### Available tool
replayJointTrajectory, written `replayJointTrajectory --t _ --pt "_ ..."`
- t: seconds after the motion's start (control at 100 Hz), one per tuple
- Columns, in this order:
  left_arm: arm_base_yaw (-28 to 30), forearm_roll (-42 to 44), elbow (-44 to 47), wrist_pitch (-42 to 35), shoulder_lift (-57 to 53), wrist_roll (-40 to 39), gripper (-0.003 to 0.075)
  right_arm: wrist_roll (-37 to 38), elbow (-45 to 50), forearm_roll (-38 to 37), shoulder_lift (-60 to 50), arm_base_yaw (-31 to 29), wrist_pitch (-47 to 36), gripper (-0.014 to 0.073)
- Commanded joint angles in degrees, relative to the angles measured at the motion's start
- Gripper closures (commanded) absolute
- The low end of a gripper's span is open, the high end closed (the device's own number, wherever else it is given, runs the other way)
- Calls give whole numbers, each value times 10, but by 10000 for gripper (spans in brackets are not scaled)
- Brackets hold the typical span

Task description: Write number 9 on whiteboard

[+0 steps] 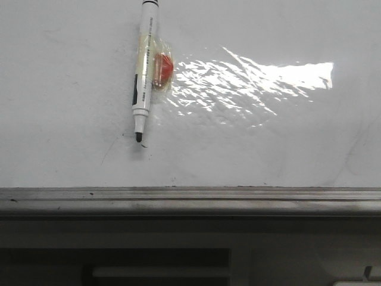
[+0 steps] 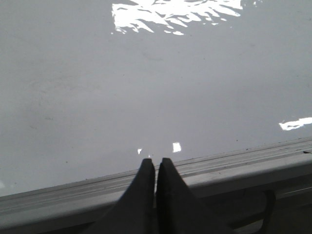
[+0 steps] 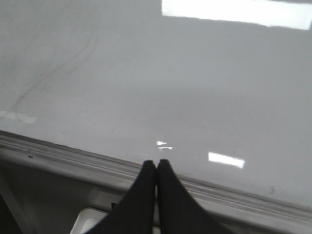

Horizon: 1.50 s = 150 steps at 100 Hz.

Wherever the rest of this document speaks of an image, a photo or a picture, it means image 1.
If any red round magnet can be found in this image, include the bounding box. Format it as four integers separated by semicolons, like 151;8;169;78
153;53;173;89

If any white whiteboard marker pen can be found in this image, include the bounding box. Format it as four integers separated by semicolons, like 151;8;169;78
132;1;159;142

